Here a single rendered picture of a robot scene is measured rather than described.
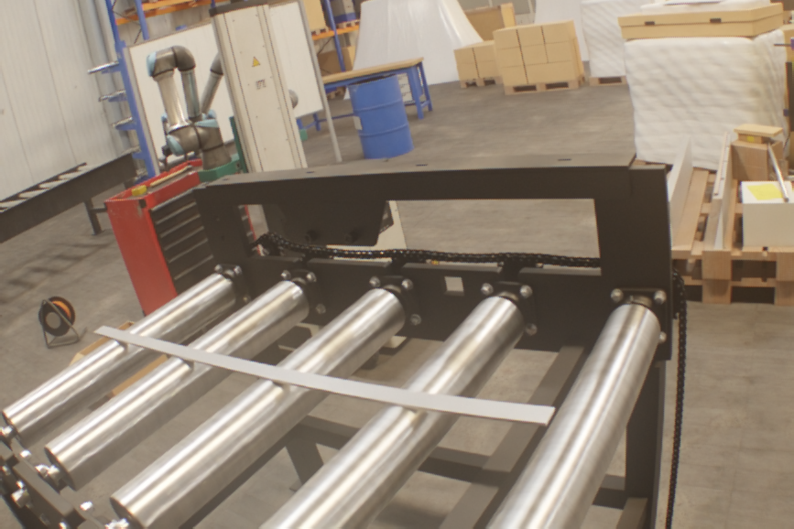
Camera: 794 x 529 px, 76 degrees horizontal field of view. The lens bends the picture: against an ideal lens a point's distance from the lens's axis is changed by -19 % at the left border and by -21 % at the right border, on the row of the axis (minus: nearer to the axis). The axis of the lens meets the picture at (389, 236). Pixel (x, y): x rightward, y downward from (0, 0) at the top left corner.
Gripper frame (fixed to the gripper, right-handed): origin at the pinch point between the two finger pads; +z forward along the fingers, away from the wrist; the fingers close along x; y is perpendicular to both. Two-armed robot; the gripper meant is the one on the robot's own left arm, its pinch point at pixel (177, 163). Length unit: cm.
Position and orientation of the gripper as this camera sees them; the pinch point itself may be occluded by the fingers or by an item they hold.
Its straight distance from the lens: 341.6
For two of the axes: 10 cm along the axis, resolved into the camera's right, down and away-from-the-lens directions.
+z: -0.1, 7.6, 6.5
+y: -7.8, -4.1, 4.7
